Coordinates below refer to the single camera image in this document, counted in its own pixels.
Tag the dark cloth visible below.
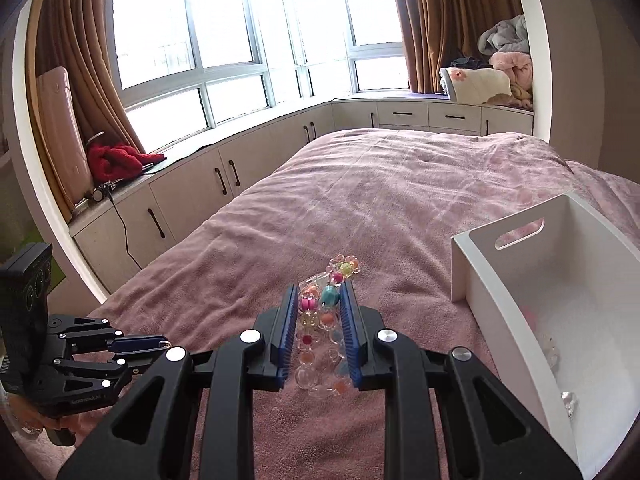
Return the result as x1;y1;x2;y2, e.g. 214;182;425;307
452;56;496;72

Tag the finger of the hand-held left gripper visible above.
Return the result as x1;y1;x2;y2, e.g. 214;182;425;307
46;314;170;357
49;352;166;394

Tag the person's left hand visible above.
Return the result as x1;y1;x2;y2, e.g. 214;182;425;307
2;395;83;447

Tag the white framed bay window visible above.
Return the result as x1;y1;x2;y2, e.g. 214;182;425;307
105;0;408;128

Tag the pink padded board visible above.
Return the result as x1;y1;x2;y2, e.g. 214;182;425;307
36;66;93;201

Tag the multicolour clear bead bracelet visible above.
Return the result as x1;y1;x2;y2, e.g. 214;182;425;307
295;255;362;401

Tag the pink folded blanket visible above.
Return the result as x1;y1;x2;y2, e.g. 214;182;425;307
489;51;534;92

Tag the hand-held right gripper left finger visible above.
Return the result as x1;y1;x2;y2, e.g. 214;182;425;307
57;284;298;480

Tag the black cable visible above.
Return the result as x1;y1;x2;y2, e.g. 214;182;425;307
107;190;143;268

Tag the grey folded blanket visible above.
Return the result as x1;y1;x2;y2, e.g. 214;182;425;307
477;14;530;56

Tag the white floral folded blanket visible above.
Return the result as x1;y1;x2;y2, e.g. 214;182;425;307
439;66;513;106

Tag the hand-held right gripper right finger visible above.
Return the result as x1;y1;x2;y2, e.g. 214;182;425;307
340;280;583;480

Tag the white storage box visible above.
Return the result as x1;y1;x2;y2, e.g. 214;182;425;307
451;191;640;480

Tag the red knitted cloth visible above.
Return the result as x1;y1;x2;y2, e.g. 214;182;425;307
87;142;166;183

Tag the brown curtain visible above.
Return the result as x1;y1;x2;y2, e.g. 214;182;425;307
27;0;166;221
387;0;526;95

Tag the beige folded blanket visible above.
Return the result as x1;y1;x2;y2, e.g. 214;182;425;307
509;82;534;109

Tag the white window seat cabinet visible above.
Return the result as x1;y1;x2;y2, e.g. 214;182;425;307
69;97;535;296

